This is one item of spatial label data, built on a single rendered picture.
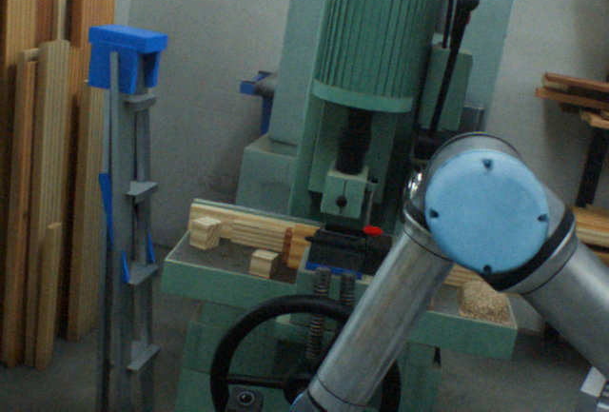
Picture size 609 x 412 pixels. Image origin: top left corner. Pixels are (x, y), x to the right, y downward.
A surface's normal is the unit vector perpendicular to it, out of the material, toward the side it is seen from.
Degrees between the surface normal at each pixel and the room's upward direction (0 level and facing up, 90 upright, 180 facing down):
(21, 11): 87
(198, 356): 90
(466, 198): 86
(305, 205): 90
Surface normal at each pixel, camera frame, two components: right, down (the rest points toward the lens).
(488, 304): 0.08, -0.70
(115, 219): -0.32, 0.18
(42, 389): 0.17, -0.96
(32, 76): 0.97, 0.16
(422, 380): -0.11, 0.23
